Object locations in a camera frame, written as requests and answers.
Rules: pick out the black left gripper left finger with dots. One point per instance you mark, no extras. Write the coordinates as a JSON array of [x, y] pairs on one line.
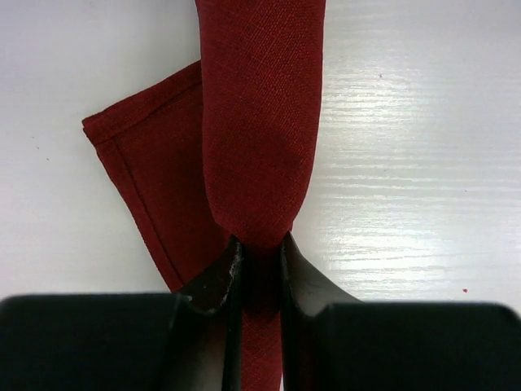
[[184, 340]]

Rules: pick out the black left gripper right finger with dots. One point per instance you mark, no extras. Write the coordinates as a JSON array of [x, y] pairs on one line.
[[333, 341]]

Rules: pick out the dark red cloth napkin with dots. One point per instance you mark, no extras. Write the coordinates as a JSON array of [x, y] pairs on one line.
[[225, 148]]

